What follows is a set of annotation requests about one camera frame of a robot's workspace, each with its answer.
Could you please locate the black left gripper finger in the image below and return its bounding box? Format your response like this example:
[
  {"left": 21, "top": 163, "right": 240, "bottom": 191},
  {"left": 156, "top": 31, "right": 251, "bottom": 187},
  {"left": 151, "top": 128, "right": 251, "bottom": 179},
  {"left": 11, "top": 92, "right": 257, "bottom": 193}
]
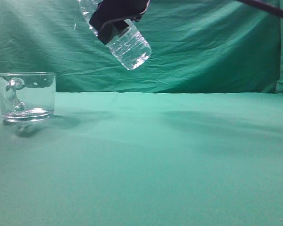
[{"left": 98, "top": 21, "right": 129, "bottom": 45}]

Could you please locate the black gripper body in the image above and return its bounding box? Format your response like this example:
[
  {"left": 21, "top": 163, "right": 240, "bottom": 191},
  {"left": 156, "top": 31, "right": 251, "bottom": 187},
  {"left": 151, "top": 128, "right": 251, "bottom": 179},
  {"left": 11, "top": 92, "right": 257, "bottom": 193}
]
[{"left": 89, "top": 0, "right": 150, "bottom": 30}]

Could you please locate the clear plastic water bottle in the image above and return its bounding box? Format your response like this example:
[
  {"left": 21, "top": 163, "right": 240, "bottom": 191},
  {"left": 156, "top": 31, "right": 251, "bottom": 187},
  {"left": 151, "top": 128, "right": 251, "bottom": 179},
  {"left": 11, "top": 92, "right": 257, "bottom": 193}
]
[{"left": 78, "top": 0, "right": 151, "bottom": 70}]

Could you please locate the clear glass cup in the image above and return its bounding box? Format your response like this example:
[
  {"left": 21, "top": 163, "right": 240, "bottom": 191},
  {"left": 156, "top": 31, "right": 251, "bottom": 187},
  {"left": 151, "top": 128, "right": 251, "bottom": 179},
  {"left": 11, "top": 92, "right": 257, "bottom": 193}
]
[{"left": 0, "top": 72, "right": 56, "bottom": 123}]

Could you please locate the green backdrop cloth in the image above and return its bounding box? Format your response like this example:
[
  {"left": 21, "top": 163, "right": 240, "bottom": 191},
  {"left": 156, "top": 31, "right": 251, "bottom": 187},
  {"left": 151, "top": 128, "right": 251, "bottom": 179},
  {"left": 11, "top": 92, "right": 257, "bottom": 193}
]
[{"left": 0, "top": 0, "right": 283, "bottom": 93}]

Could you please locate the green table cloth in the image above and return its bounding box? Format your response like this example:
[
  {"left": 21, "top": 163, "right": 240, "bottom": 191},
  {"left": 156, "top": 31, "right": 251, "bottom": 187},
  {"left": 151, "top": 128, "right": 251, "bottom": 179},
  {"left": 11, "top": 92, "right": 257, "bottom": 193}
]
[{"left": 0, "top": 93, "right": 283, "bottom": 226}]

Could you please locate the black cable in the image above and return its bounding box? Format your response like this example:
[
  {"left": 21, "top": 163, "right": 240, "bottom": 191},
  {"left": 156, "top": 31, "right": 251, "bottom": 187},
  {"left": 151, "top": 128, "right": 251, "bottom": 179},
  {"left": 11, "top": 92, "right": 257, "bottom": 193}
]
[{"left": 235, "top": 0, "right": 283, "bottom": 22}]

